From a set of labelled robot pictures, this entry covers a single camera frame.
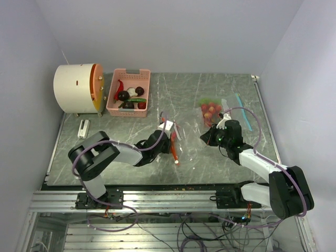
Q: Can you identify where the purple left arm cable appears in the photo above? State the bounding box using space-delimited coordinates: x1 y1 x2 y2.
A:
72 111 169 232

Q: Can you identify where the pink perforated plastic basket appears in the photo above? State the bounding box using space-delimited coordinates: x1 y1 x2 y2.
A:
106 68 151 118

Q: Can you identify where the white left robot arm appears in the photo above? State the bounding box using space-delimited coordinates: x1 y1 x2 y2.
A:
68 130 171 208

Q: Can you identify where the aluminium frame rail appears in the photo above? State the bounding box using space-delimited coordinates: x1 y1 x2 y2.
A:
28 189 305 214

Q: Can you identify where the white fake mushroom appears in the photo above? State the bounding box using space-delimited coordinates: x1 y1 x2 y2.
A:
127 87 137 97

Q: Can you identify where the small white rectangular device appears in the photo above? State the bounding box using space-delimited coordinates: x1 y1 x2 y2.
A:
77 120 90 139

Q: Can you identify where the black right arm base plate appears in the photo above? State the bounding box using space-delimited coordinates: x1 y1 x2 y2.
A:
209 191 261 209

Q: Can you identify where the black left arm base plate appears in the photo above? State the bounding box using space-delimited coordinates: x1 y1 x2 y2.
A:
75 191 123 210

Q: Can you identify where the dark red fake fruit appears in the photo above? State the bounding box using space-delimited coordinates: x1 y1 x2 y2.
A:
135 87 145 96

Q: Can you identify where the blue zip bag with strawberries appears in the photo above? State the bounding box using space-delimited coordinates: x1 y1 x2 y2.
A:
197 93 253 131

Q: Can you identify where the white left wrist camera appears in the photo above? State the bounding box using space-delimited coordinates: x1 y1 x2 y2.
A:
157 120 174 135

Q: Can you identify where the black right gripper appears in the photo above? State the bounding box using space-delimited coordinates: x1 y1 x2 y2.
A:
200 123 230 148

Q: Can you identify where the green fake chili pepper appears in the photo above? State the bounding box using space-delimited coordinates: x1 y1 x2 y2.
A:
118 98 147 108

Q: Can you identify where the dark fake eggplant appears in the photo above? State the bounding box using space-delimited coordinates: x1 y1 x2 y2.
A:
117 90 130 101

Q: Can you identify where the orange zip bag with vegetables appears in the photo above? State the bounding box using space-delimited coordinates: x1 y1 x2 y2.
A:
159 116 200 166

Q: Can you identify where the round white drawer organizer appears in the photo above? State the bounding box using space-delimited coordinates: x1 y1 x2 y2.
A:
53 64 105 117

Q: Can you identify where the dark purple fake plum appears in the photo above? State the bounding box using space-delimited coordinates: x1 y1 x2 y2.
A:
122 101 134 109

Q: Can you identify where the red fake chili pepper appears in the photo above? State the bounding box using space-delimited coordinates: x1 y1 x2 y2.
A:
113 79 124 103

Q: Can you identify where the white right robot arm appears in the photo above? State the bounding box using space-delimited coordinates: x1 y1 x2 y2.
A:
200 120 314 219

